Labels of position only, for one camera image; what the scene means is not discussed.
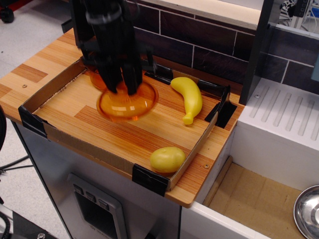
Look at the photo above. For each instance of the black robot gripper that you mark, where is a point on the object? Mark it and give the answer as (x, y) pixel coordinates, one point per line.
(108, 42)

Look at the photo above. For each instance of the orange glass pot lid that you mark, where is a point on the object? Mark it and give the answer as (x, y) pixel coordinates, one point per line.
(121, 106)

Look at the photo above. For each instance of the orange glass pot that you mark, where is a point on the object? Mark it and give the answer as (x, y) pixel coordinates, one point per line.
(99, 83)

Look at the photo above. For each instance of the yellow toy banana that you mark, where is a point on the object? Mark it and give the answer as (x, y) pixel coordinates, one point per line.
(192, 97)

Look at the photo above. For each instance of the yellow toy potato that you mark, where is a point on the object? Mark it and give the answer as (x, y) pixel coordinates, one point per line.
(167, 159)

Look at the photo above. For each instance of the cardboard fence with black tape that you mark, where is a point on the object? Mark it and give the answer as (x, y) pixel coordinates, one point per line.
(64, 110)

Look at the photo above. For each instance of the grey toy dishwasher front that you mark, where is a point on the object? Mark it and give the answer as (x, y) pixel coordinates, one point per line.
(103, 213)

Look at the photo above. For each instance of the white toy sink unit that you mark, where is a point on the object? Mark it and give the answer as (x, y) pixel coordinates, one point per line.
(270, 158)

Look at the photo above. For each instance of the silver metal bowl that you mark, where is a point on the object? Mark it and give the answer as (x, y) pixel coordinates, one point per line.
(306, 212)

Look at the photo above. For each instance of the black vertical post left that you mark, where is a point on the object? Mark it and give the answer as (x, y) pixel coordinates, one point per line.
(77, 22)

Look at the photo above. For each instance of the black vertical post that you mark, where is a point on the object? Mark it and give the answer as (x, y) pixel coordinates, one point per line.
(250, 81)
(77, 22)

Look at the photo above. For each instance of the black vertical post right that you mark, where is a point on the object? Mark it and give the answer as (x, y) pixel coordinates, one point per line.
(250, 81)

